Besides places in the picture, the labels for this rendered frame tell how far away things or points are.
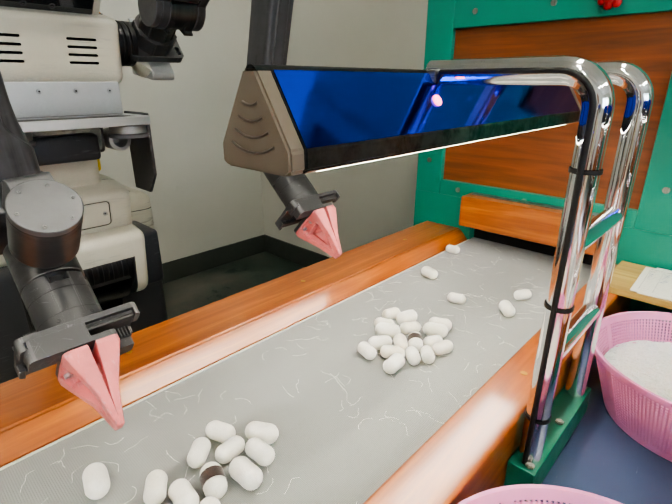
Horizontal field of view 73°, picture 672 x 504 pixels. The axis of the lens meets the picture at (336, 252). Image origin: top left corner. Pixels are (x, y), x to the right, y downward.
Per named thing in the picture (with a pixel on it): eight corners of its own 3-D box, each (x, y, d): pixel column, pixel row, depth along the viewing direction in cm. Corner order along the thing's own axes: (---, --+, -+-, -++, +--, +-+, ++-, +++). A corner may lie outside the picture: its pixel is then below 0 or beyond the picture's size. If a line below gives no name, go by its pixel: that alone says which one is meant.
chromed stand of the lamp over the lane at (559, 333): (387, 419, 61) (406, 59, 45) (461, 357, 74) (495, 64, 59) (529, 504, 49) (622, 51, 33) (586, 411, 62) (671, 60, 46)
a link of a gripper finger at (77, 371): (178, 390, 41) (135, 305, 44) (96, 430, 37) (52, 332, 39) (162, 412, 46) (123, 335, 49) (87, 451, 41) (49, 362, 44)
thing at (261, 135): (221, 164, 36) (212, 65, 33) (531, 119, 78) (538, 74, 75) (289, 179, 30) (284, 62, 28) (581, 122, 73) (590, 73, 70)
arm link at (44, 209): (52, 196, 52) (-40, 216, 46) (55, 121, 43) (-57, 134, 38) (104, 279, 49) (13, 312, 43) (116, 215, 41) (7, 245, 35)
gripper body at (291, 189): (343, 197, 75) (319, 163, 76) (297, 209, 68) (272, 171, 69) (324, 220, 79) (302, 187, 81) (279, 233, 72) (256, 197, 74)
